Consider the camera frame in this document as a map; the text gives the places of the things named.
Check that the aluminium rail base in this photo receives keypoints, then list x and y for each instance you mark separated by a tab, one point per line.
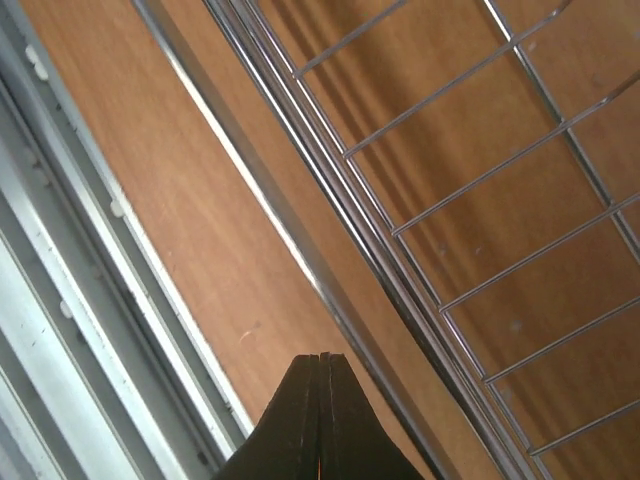
104	372

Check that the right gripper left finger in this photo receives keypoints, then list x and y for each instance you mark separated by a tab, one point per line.
284	442

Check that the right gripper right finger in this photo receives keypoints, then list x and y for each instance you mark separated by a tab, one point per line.
352	442

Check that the metal wire dish rack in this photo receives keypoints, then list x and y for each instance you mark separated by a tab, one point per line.
459	180

